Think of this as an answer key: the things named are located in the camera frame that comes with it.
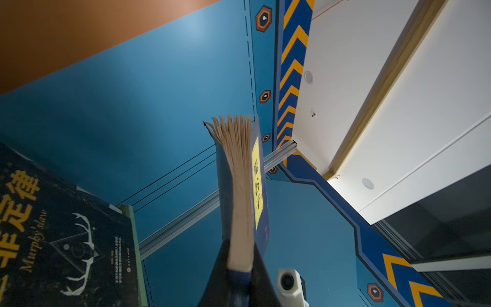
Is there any dark blue book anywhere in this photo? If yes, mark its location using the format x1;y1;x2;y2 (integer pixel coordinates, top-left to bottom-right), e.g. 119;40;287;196
203;114;270;273

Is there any green wooden two-tier shelf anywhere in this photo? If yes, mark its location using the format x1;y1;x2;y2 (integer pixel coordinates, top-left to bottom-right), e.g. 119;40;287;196
117;203;149;307

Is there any black book with gold title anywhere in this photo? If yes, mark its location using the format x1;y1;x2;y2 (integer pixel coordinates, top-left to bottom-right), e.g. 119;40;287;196
1;146;139;306

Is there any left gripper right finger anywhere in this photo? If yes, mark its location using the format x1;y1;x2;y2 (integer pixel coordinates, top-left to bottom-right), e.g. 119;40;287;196
251;253;281;307

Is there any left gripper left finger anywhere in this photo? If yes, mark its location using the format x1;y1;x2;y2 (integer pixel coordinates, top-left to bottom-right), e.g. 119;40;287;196
198;240;230;307

